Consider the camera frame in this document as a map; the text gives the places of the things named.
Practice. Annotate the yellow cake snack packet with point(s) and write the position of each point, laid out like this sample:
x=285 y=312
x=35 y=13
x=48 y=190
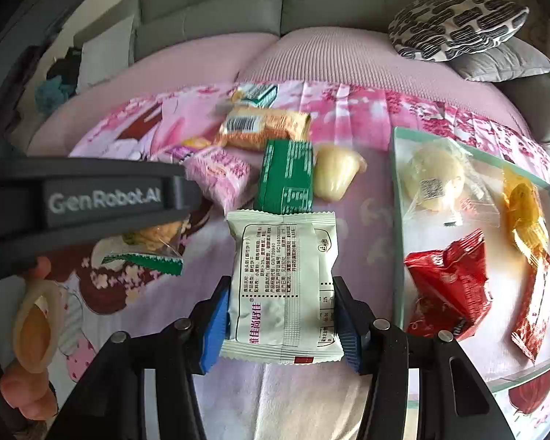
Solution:
x=525 y=223

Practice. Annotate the white printed snack packet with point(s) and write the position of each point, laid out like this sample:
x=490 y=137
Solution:
x=281 y=301

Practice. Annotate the orange beige snack packet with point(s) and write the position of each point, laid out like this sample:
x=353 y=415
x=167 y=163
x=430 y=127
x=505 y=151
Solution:
x=250 y=128

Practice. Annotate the green white corn snack packet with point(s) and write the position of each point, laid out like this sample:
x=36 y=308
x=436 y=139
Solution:
x=249 y=95

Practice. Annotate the pink cartoon print blanket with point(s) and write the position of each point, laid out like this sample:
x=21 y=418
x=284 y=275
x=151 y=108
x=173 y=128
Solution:
x=200 y=270

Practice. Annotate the red snack packet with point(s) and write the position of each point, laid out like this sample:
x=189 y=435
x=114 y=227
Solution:
x=530 y=325

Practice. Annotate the person's left hand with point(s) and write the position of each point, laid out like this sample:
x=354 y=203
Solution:
x=25 y=336

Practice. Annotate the pink snack packet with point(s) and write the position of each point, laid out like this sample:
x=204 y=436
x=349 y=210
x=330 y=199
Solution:
x=223 y=177

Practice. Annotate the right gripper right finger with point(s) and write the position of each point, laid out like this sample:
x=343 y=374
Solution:
x=374 y=347

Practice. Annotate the clear green edged snack packet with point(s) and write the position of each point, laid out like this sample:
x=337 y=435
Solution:
x=154 y=248

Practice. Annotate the teal shallow cardboard tray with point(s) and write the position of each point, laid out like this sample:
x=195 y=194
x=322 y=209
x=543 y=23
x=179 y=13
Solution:
x=498 y=360

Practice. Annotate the plain grey pillow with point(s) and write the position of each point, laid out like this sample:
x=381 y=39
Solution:
x=511 y=60

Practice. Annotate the yellow jelly cup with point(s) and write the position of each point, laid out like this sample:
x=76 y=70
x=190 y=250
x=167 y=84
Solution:
x=335 y=168

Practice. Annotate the light grey sofa cushion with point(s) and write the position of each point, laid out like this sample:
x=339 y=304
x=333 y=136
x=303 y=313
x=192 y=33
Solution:
x=107 y=55

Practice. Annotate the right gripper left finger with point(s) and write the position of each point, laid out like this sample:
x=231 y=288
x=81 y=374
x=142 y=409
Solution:
x=189 y=347

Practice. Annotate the clear bag round pastry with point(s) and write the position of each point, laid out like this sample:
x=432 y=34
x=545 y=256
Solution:
x=441 y=188

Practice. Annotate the black white patterned pillow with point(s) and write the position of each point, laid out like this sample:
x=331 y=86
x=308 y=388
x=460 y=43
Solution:
x=443 y=30

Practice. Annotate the dark clothes pile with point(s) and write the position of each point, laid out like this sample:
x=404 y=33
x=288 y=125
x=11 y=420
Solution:
x=60 y=83

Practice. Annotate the dark green snack packet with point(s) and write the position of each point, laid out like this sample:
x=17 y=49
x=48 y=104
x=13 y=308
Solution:
x=285 y=184

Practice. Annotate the grey green sofa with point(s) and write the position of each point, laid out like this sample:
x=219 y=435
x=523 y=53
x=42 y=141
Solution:
x=189 y=42

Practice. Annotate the red snack bag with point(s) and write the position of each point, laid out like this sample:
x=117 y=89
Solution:
x=452 y=288

